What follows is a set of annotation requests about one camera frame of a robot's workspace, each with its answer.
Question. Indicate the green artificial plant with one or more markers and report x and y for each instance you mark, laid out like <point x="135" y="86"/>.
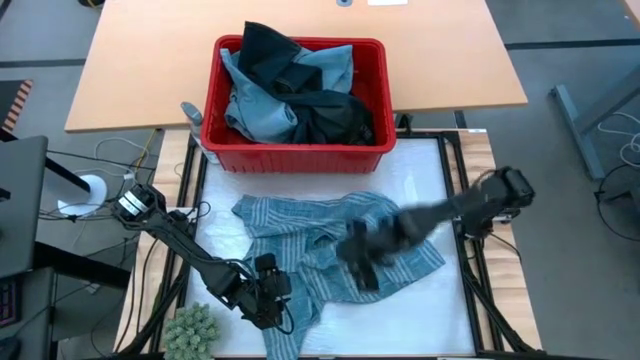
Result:
<point x="192" y="332"/>

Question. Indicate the backlit keyboard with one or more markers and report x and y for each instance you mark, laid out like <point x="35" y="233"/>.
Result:
<point x="7" y="305"/>

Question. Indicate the blue white striped shirt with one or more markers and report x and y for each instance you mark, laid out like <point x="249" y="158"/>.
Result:
<point x="300" y="235"/>

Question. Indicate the grey power strip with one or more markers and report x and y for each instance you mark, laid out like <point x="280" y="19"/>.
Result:
<point x="505" y="217"/>

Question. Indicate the light blue garment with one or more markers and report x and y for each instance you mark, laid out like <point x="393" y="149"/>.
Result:
<point x="260" y="115"/>

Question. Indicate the grey desk grommet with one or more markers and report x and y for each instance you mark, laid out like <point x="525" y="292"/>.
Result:
<point x="344" y="2"/>

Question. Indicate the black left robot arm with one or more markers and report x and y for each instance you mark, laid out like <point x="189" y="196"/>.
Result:
<point x="170" y="230"/>

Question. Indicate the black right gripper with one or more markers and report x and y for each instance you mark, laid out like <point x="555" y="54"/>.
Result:
<point x="380" y="237"/>

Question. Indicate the black aluminium frame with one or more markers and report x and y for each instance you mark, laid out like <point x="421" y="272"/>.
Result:
<point x="430" y="134"/>

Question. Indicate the dark grey monitor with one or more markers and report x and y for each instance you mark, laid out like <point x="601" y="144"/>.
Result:
<point x="20" y="200"/>

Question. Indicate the hazard striped mat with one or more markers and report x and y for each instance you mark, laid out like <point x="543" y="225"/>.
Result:
<point x="17" y="102"/>

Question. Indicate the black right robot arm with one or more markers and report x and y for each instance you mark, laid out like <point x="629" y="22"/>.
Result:
<point x="480" y="200"/>

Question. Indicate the clear spray bottle grey trigger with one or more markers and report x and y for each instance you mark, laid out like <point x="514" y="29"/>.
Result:
<point x="192" y="117"/>

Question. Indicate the grey metal desk leg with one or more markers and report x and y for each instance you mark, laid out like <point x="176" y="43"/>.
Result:
<point x="570" y="130"/>

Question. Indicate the red plastic bin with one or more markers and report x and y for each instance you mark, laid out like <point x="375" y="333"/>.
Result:
<point x="300" y="160"/>

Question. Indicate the light wooden desk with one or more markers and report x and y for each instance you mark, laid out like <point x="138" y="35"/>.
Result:
<point x="125" y="60"/>

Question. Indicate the white round base disc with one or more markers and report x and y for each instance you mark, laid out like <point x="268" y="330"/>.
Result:
<point x="95" y="192"/>

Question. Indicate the white paper sheet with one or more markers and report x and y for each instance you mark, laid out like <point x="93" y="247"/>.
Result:
<point x="387" y="2"/>

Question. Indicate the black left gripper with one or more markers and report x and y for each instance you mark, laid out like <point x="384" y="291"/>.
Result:
<point x="265" y="305"/>

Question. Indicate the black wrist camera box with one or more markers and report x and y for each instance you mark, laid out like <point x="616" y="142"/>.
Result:
<point x="266" y="262"/>

